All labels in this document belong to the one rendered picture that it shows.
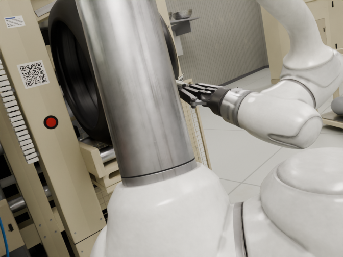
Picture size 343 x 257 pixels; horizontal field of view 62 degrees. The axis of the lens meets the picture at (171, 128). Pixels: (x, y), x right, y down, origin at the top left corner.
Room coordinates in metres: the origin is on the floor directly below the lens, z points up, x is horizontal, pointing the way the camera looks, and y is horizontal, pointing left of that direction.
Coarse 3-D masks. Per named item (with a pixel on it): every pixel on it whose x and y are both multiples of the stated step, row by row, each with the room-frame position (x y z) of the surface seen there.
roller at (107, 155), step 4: (108, 148) 0.96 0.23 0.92; (112, 148) 0.96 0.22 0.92; (100, 152) 0.94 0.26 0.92; (104, 152) 0.94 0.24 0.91; (108, 152) 0.94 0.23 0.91; (112, 152) 0.95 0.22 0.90; (104, 156) 0.93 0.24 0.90; (108, 156) 0.94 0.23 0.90; (112, 156) 0.95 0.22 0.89; (104, 160) 0.93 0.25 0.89; (108, 160) 0.95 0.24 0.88
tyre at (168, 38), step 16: (64, 0) 1.01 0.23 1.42; (64, 16) 1.00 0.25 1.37; (160, 16) 1.02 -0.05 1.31; (48, 32) 1.22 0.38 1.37; (64, 32) 1.30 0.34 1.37; (80, 32) 0.92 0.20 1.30; (64, 48) 1.33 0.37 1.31; (80, 48) 1.37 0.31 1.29; (64, 64) 1.33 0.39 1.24; (80, 64) 1.38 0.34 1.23; (176, 64) 1.00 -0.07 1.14; (64, 80) 1.27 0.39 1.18; (80, 80) 1.37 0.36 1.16; (80, 96) 1.34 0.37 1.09; (96, 96) 1.37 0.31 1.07; (80, 112) 1.21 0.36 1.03; (96, 112) 1.32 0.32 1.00; (96, 128) 1.02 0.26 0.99; (112, 144) 1.05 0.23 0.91
